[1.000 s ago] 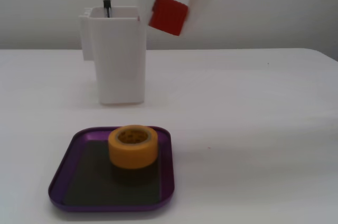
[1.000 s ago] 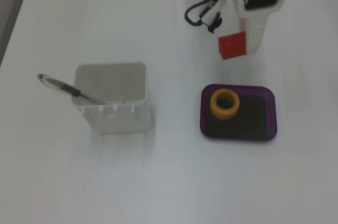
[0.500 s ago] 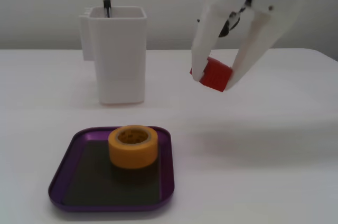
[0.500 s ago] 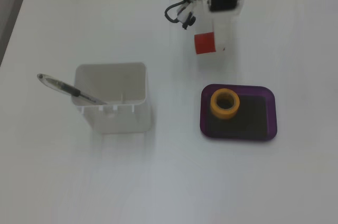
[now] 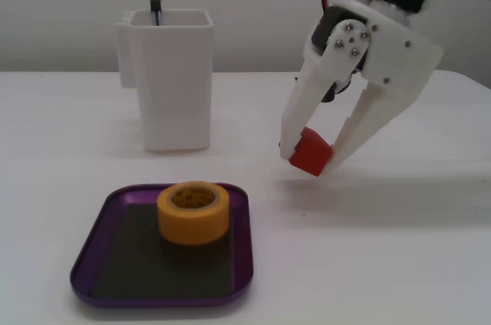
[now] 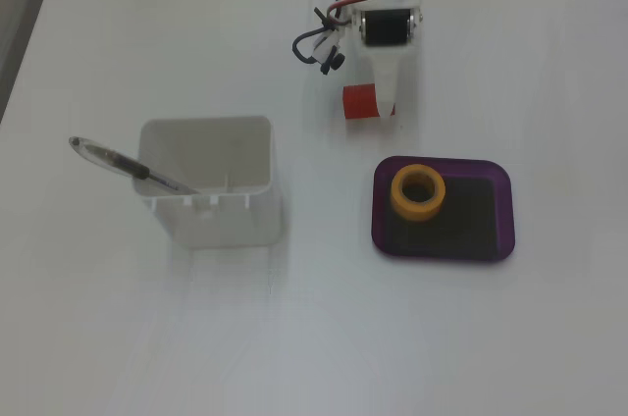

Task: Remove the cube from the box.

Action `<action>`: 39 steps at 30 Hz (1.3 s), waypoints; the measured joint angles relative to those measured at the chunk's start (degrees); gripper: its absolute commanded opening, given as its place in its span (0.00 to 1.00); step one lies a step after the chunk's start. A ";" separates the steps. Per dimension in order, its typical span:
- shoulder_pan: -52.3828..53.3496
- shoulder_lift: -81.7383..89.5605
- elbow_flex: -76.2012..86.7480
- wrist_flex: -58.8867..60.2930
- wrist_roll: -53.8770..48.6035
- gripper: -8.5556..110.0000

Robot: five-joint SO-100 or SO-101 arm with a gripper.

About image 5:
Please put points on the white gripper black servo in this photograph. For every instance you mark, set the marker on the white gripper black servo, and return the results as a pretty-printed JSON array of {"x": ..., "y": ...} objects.
[{"x": 397, "y": 53}]

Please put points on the red rectangular block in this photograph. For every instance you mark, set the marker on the red rectangular block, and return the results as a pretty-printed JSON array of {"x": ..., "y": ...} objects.
[{"x": 312, "y": 154}]

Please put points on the white plastic pen holder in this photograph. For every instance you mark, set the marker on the white plastic pen holder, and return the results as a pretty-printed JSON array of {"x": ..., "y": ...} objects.
[{"x": 172, "y": 83}]

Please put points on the yellow masking tape roll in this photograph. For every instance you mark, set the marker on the yellow masking tape roll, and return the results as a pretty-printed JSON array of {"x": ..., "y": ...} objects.
[{"x": 199, "y": 221}]

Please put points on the purple metal tray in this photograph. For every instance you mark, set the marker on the purple metal tray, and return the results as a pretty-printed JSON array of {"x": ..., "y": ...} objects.
[{"x": 97, "y": 263}]

